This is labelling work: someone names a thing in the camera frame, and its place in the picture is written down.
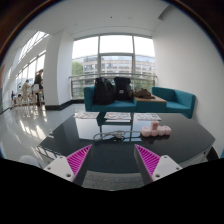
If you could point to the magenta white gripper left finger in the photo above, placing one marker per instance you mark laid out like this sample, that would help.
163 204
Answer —
73 167

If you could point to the wooden sofa side tray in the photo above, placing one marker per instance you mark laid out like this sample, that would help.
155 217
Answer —
153 99

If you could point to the left magazine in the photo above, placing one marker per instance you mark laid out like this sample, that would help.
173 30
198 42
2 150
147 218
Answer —
86 115

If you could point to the pink power strip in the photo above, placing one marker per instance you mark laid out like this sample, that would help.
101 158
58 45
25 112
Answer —
159 131

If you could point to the seated person in light top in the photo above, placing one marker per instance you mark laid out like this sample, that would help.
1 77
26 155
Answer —
25 92

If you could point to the black backpack right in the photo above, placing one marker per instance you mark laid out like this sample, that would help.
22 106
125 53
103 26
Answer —
122 88

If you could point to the right magazine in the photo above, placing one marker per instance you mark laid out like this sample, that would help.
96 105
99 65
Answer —
148 116

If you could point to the black backpack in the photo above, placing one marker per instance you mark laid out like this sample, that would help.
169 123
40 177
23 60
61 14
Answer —
103 92
122 88

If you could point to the teal sofa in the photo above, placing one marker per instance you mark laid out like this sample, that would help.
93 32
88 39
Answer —
177 102

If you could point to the black backpack left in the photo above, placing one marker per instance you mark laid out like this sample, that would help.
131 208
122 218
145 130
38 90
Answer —
103 92

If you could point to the magazine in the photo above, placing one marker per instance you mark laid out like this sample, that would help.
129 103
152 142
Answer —
86 115
148 116
120 116

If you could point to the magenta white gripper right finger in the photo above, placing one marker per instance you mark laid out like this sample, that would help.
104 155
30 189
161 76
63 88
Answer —
152 166

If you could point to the middle magazine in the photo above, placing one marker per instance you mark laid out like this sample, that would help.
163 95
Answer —
120 116

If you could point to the black glossy coffee table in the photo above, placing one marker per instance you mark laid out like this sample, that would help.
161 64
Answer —
113 141

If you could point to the pink charger plug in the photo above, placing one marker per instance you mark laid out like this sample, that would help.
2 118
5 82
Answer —
154 125

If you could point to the standing person in black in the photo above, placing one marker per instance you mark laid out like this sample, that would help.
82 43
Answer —
38 80

